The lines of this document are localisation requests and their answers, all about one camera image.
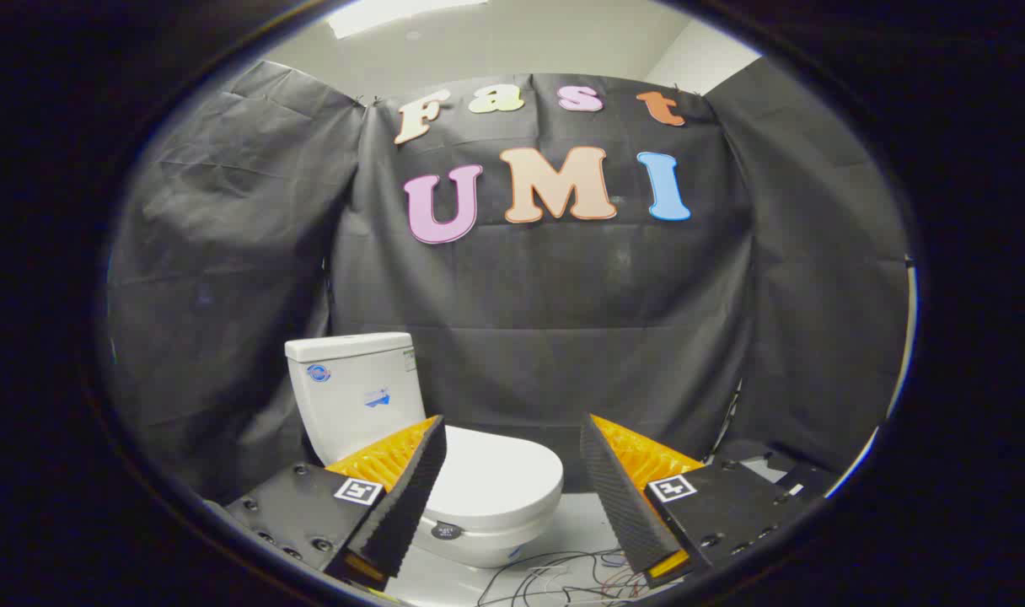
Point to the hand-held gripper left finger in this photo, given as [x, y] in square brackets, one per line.
[407, 497]

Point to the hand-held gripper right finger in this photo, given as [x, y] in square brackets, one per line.
[618, 497]

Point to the white toilet lid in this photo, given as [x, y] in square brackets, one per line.
[504, 476]

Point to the white ceramic toilet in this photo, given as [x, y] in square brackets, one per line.
[352, 400]

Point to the white toilet tank cover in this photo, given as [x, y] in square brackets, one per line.
[348, 346]

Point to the black backdrop cloth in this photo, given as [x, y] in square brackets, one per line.
[563, 295]

